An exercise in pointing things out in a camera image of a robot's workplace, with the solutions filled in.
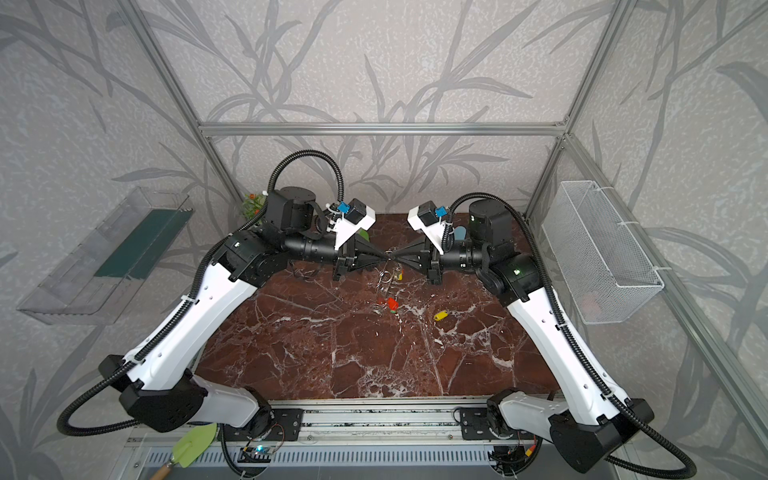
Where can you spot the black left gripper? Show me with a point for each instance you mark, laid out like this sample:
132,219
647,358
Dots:
344,261

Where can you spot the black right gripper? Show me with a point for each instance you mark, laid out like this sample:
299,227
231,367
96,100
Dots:
432,264

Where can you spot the metal keyring bunch with tags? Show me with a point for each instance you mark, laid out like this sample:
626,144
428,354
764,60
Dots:
390,276

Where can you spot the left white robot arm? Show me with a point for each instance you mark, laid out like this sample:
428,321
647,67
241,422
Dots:
159,390

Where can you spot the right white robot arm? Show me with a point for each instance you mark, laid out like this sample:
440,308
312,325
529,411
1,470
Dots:
595,415

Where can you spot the white pot with green plant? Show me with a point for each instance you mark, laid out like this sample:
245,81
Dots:
253,205

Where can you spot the small circuit board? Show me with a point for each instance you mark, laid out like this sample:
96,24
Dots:
251,455

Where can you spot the green silicone spatula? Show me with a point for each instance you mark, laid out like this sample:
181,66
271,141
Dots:
188,449

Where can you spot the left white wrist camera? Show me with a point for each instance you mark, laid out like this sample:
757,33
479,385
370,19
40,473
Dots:
352,216

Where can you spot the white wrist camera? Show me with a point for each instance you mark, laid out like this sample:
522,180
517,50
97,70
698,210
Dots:
429,219
352,216

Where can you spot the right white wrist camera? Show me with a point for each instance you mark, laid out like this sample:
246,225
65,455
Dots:
429,219

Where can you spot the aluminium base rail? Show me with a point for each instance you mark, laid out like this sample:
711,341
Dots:
439,431

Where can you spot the white wire mesh basket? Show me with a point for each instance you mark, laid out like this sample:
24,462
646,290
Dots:
608,274

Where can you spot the clear plastic wall shelf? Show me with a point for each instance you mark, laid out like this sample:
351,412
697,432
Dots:
95,283

